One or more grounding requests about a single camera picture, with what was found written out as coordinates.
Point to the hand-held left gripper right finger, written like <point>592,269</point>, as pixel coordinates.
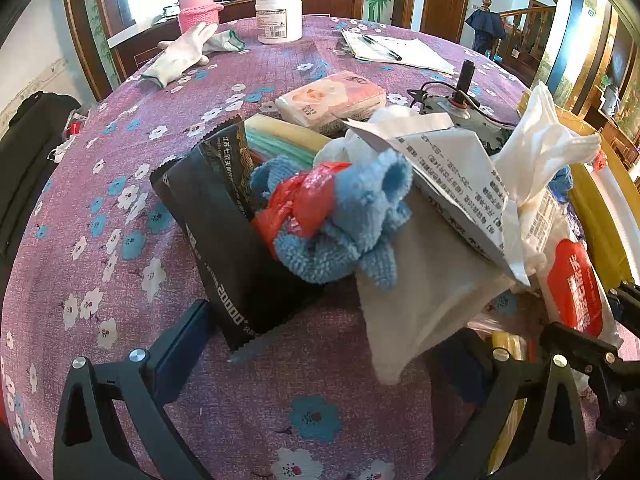
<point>470,375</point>

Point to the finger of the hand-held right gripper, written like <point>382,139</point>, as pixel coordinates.
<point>585,342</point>
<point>627,297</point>

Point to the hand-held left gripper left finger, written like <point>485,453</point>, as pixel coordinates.
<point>182,355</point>

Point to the white red label wipes packet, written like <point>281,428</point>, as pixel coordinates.
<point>575,285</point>

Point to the yellow tray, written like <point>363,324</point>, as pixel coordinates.
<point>597,220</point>

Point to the off-white cloth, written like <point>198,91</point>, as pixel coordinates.
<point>430,300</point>

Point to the white towel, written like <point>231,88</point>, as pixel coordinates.
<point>540,145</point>

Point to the purple floral tablecloth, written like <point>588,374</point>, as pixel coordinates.
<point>125,260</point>

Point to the black foil packet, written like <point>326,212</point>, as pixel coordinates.
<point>215,230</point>

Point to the red plastic bag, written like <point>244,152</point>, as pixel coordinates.
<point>300,205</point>

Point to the blue microfiber cloth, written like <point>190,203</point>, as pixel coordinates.
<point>360,205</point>

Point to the white printed paper sheet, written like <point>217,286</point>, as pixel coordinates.
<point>450,170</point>

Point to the yellow green plastic pack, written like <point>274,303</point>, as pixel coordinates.
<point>280,140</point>

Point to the black bag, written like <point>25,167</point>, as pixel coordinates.
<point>30,160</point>

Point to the black knob metal device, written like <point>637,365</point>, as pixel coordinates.
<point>462,77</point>

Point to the wooden staircase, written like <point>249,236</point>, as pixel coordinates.
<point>525,25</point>

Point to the pink tissue pack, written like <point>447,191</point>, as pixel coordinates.
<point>330,97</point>

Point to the person in dark clothes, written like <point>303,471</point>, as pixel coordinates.
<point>485,25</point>

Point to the white green cuff glove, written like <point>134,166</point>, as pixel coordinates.
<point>225,40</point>

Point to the white notebook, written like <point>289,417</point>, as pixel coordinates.
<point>420,52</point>

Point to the black pen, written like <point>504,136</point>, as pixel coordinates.
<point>382,47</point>

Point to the pink sleeved bottle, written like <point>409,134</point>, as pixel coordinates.
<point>200,12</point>

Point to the wooden door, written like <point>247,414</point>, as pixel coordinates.
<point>447,0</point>

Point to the white plastic jar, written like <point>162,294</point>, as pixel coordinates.
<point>278,17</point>

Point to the wooden sideboard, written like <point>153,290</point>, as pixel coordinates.
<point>240,7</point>

